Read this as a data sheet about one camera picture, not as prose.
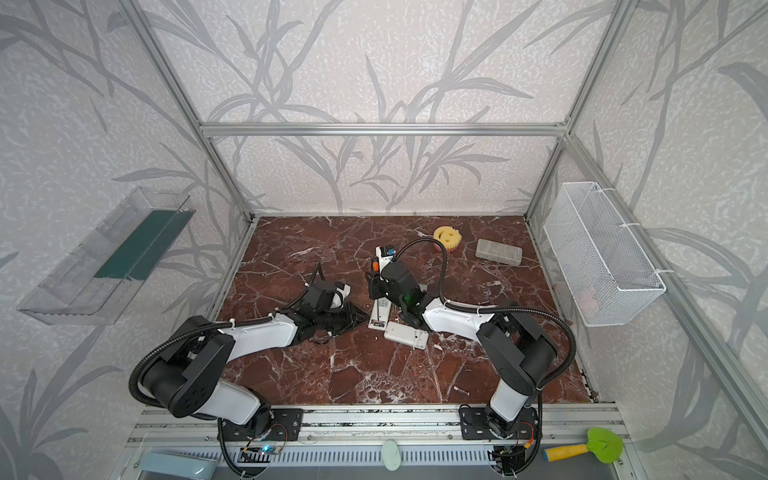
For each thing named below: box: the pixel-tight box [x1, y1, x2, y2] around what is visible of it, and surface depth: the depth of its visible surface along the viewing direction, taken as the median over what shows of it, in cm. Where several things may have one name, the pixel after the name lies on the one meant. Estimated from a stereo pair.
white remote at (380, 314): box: [368, 296, 392, 331], surface depth 92 cm
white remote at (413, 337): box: [384, 321, 429, 350], surface depth 90 cm
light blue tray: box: [139, 447, 219, 480], surface depth 69 cm
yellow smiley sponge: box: [433, 226, 462, 251], surface depth 114 cm
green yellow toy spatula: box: [543, 427, 625, 464], surface depth 71 cm
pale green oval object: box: [382, 439, 402, 472], surface depth 70 cm
